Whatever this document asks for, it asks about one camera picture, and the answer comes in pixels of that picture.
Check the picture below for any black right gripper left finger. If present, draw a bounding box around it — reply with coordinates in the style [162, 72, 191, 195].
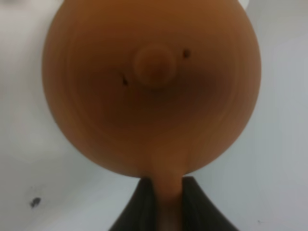
[109, 178, 156, 231]

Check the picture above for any brown clay teapot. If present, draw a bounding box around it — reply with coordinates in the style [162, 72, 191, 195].
[42, 0, 261, 231]

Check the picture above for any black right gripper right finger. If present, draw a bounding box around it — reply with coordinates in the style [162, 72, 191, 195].
[177, 177, 238, 231]

